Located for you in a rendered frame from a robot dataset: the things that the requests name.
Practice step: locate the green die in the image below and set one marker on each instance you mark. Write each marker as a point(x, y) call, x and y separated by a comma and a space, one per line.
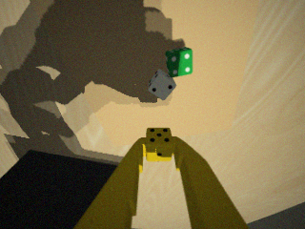
point(179, 61)

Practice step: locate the tan flat mat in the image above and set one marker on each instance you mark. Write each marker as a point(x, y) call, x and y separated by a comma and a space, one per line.
point(113, 48)

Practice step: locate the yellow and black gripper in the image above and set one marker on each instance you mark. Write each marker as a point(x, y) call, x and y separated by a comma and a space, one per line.
point(209, 206)

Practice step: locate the grey die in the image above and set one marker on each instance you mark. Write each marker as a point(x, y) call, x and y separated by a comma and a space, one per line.
point(161, 85)

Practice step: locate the olive yellow die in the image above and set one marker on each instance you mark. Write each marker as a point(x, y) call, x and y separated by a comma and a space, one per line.
point(159, 144)

